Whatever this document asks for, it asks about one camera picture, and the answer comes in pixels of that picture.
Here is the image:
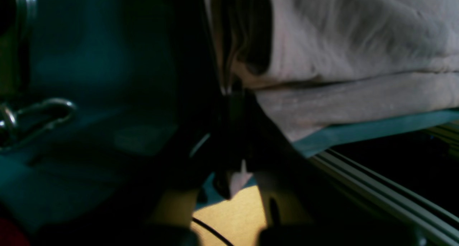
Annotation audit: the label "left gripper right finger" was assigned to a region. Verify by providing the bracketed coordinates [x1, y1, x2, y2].
[229, 91, 420, 246]

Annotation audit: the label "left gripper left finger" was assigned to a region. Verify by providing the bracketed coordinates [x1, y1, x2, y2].
[36, 92, 225, 246]

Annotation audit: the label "pink t-shirt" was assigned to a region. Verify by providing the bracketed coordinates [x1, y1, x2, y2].
[204, 0, 459, 142]

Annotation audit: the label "blue table cloth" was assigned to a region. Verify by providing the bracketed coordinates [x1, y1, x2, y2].
[0, 0, 459, 232]

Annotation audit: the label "silver carabiner keys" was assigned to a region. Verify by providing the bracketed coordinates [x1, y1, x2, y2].
[0, 98, 78, 153]

